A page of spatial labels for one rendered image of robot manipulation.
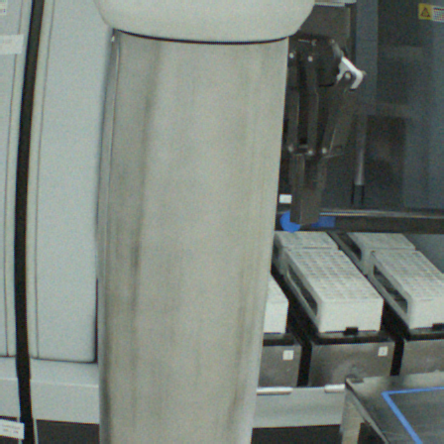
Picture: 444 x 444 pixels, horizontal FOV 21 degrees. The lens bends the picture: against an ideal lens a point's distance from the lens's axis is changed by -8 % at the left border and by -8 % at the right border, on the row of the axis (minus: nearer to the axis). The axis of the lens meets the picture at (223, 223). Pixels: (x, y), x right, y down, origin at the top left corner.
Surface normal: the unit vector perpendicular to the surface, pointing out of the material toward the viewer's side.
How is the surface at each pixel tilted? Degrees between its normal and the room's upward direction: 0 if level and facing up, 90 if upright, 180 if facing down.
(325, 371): 90
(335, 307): 90
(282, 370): 90
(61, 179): 90
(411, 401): 0
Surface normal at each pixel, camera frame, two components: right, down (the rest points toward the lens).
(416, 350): 0.15, 0.25
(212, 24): 0.04, 0.75
